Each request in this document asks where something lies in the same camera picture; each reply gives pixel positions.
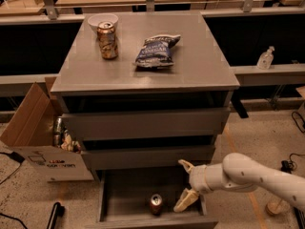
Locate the white bowl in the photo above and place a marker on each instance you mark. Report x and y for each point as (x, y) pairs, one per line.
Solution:
(96, 19)

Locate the black object bottom left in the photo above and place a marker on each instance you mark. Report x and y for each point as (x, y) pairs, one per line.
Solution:
(57, 211)

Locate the clear sanitizer bottle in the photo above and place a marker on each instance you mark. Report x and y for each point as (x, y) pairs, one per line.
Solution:
(265, 60)

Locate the blue chip bag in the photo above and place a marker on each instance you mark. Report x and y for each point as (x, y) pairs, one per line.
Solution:
(156, 51)

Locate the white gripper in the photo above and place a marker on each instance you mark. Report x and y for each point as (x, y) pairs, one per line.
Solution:
(198, 177)

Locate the red coke can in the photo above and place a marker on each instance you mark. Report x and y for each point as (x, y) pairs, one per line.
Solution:
(156, 204)

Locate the black power adapter left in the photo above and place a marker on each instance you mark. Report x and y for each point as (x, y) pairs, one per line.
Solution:
(16, 157)

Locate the grey drawer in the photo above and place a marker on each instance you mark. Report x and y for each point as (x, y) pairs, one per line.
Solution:
(146, 157)
(125, 197)
(150, 124)

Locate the cardboard box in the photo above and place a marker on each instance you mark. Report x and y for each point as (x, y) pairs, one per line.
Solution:
(30, 134)

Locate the grey top drawer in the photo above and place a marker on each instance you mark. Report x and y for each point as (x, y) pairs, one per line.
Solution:
(150, 124)

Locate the gold soda can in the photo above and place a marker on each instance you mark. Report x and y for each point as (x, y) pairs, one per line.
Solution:
(106, 35)

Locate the wooden disc on floor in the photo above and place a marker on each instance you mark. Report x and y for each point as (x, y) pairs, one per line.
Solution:
(276, 206)

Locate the black power strip right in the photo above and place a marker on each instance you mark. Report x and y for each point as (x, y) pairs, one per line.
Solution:
(300, 216)

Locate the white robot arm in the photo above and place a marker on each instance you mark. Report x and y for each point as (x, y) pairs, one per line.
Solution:
(242, 174)

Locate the grey drawer cabinet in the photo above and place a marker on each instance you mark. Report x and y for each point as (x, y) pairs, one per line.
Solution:
(164, 97)

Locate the grey bottom drawer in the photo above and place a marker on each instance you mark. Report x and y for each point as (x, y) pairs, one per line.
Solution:
(125, 197)

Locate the grey middle drawer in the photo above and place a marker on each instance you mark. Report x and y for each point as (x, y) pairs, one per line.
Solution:
(146, 157)

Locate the cans in cardboard box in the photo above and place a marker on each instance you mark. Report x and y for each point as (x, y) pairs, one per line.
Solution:
(62, 138)

